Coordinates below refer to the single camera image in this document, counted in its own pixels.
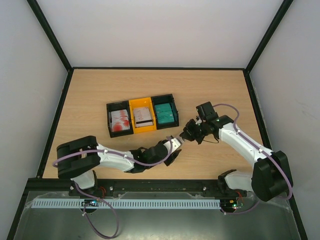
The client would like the red white card stack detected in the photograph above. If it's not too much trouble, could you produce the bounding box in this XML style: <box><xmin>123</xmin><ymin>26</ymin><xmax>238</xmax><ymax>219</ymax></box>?
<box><xmin>110</xmin><ymin>109</ymin><xmax>130</xmax><ymax>132</ymax></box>

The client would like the black bin right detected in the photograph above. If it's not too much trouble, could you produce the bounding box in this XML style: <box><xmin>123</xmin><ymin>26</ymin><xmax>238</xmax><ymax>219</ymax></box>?
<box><xmin>151</xmin><ymin>94</ymin><xmax>180</xmax><ymax>130</ymax></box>

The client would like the yellow bin middle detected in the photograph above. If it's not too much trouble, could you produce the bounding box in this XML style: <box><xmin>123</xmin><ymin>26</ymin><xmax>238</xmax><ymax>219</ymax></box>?
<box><xmin>129</xmin><ymin>97</ymin><xmax>157</xmax><ymax>134</ymax></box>

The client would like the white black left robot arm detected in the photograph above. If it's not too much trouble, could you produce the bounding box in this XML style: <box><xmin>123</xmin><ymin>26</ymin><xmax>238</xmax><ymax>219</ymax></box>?
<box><xmin>52</xmin><ymin>135</ymin><xmax>184</xmax><ymax>190</ymax></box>

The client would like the green card stack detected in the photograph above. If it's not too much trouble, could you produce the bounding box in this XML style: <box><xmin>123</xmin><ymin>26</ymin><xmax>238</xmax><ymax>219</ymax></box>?
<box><xmin>155</xmin><ymin>103</ymin><xmax>175</xmax><ymax>125</ymax></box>

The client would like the black enclosure frame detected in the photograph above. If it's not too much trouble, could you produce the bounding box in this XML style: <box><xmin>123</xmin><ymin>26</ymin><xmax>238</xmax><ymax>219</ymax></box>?
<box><xmin>5</xmin><ymin>0</ymin><xmax>309</xmax><ymax>240</ymax></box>

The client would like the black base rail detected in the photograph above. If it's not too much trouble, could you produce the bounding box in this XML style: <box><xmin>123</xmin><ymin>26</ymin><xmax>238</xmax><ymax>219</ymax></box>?
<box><xmin>24</xmin><ymin>177</ymin><xmax>291</xmax><ymax>198</ymax></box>

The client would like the black bin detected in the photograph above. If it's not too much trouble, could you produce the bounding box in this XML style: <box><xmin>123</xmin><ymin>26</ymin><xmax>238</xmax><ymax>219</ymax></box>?
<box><xmin>106</xmin><ymin>100</ymin><xmax>134</xmax><ymax>138</ymax></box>
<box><xmin>151</xmin><ymin>94</ymin><xmax>180</xmax><ymax>130</ymax></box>

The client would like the grey slotted cable duct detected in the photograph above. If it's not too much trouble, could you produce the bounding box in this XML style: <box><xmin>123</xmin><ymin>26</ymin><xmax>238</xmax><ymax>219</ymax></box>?
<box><xmin>31</xmin><ymin>198</ymin><xmax>221</xmax><ymax>210</ymax></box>

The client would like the beige card holder wallet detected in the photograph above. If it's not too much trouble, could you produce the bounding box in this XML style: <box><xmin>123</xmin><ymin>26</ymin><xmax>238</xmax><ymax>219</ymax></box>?
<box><xmin>170</xmin><ymin>136</ymin><xmax>185</xmax><ymax>149</ymax></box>

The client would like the black bin left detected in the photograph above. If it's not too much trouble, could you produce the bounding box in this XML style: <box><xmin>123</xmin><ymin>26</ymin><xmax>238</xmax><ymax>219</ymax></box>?
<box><xmin>106</xmin><ymin>100</ymin><xmax>134</xmax><ymax>138</ymax></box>

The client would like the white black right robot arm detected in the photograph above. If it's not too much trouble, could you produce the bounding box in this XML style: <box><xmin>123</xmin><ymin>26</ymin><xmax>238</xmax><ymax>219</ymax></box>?
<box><xmin>180</xmin><ymin>115</ymin><xmax>293</xmax><ymax>202</ymax></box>

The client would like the white pink card stack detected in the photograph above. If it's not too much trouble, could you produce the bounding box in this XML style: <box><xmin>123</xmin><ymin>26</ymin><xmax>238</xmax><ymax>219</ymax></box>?
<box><xmin>133</xmin><ymin>107</ymin><xmax>154</xmax><ymax>128</ymax></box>

